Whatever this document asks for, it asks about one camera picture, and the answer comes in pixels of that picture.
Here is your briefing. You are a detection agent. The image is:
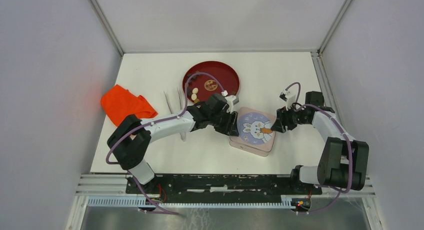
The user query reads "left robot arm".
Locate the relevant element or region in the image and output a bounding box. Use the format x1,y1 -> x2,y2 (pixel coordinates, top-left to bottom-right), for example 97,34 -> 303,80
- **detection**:
106,93 -> 239,194

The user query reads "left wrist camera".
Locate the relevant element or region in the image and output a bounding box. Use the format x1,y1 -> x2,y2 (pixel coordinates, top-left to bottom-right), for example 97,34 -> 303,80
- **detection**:
221,90 -> 239,113

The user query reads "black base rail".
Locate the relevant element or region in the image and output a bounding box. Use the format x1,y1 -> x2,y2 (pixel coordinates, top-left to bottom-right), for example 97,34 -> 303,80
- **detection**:
142,174 -> 322,203

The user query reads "red round tray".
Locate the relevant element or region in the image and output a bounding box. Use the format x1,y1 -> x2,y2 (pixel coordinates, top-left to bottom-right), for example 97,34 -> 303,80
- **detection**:
182,61 -> 241,103

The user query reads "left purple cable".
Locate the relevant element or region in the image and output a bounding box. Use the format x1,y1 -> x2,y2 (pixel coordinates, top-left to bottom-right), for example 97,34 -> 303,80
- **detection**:
105,72 -> 228,165

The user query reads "metal tongs white handle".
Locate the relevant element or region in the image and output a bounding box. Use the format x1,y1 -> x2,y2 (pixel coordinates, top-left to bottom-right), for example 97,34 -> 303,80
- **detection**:
163,87 -> 187,142

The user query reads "silver tin lid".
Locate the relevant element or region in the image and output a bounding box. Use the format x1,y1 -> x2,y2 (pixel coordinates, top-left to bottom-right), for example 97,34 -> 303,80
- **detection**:
237,107 -> 276,139

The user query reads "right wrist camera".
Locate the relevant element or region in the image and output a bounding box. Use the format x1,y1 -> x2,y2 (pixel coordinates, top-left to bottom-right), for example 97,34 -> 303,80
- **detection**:
279,90 -> 298,110

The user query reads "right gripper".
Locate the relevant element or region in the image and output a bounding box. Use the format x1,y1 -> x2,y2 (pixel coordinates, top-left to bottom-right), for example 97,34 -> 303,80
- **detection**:
270,103 -> 309,133

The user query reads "orange cloth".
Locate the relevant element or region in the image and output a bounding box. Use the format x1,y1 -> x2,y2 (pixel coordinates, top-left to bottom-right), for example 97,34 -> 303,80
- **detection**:
100,85 -> 158,127

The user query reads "pink compartment box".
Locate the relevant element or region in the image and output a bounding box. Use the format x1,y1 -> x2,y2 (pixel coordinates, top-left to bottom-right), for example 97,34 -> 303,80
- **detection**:
229,135 -> 275,157

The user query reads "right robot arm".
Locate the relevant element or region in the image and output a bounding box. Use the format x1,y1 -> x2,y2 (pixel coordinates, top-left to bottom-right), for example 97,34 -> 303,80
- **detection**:
271,90 -> 369,194

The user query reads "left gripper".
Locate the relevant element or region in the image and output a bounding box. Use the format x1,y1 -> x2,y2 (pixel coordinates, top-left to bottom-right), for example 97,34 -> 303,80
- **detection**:
209,108 -> 239,137

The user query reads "purple cable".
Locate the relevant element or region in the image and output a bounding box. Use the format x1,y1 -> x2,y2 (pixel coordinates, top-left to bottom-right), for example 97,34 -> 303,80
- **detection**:
105,72 -> 228,165
284,82 -> 354,214

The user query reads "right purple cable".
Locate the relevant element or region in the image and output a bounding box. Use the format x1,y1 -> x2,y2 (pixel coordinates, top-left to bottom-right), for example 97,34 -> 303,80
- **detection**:
284,82 -> 354,214

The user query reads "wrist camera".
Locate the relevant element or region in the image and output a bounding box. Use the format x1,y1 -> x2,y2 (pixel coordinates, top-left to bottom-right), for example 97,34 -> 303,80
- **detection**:
221,90 -> 239,113
279,90 -> 298,110

